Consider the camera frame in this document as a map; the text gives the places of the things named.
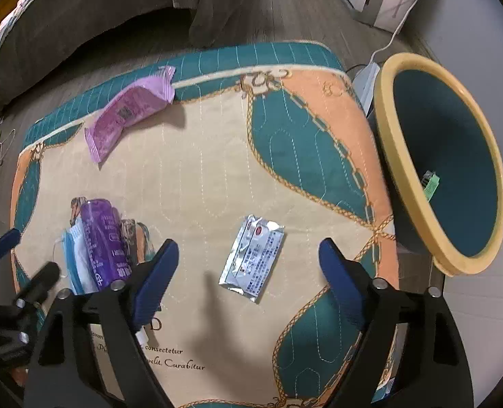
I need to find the purple spray bottle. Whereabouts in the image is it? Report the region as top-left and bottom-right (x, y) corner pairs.
(80, 199), (131, 290)

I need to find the blue face mask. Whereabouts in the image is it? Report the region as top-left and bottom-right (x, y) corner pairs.
(55, 217), (98, 295)

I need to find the pink plastic wrapper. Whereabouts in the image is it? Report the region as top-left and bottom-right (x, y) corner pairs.
(84, 65), (176, 164)

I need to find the green wrapper in bin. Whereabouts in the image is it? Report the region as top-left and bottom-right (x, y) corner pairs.
(421, 170), (440, 202)

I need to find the teal bin with yellow rim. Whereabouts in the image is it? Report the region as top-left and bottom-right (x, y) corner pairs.
(369, 53), (503, 276)

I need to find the horse print quilted cushion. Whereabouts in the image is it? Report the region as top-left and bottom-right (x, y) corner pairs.
(10, 41), (398, 407)

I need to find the white power strip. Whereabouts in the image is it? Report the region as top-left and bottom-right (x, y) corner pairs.
(352, 62), (381, 115)

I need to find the bed with brown cover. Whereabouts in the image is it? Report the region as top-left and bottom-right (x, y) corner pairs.
(0, 0), (243, 113)

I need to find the white power cable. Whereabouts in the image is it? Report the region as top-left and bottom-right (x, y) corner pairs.
(368, 0), (423, 67)

